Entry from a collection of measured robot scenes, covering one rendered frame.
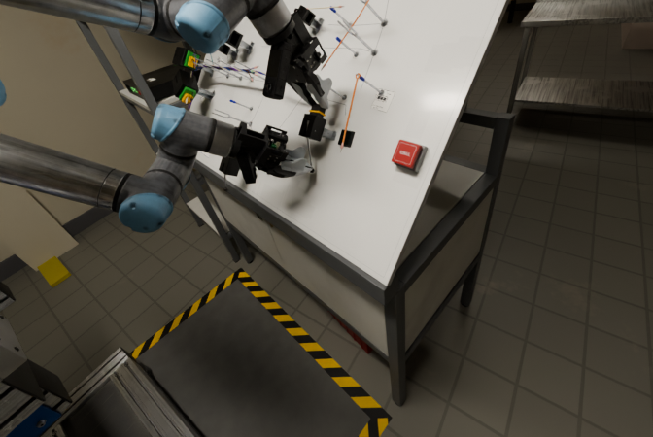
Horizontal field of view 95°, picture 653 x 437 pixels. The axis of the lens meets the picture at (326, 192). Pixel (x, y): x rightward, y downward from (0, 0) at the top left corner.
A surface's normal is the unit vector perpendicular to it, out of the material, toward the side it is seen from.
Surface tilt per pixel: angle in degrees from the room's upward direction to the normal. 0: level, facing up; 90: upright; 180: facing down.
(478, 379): 0
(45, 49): 90
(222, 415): 0
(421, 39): 48
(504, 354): 0
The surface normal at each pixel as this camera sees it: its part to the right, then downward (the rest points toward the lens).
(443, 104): -0.63, -0.12
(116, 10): 0.69, 0.62
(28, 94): 0.80, 0.25
